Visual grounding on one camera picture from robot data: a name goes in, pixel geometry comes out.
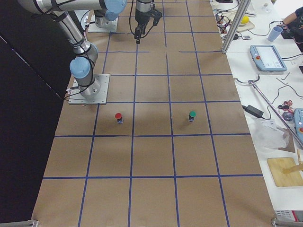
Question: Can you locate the black power adapter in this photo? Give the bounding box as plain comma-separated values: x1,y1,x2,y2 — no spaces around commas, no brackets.
242,105,264,118

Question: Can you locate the wooden cutting board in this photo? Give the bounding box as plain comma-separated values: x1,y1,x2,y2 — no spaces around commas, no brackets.
267,157,303,187

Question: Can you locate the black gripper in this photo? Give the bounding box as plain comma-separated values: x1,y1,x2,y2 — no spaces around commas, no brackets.
135,0,162,28

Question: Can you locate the light blue plastic cup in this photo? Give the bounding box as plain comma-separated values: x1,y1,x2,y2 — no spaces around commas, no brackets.
267,26,283,42

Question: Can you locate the clear plastic bag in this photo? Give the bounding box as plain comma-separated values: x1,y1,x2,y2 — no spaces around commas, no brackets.
249,119,295,153

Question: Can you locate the aluminium frame post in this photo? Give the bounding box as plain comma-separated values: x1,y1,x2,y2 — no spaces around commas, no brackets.
222,0,251,54

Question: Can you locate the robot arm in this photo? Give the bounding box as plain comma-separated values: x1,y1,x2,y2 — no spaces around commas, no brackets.
18,0,127,100
94,0,162,27

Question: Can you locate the red push button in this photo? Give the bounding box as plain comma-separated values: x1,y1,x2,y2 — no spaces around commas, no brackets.
115,113,123,124

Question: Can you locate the yellow ball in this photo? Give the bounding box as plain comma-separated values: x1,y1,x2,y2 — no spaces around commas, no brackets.
240,16,250,25

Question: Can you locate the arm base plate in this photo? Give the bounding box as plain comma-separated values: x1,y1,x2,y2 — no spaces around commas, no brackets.
88,14,118,33
68,74,110,105

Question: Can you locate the blue teach pendant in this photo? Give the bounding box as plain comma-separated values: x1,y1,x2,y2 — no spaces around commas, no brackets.
294,108,303,141
250,45,287,72

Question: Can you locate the metal rod with hook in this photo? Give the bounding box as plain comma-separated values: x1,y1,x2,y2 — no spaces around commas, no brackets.
234,75,303,149

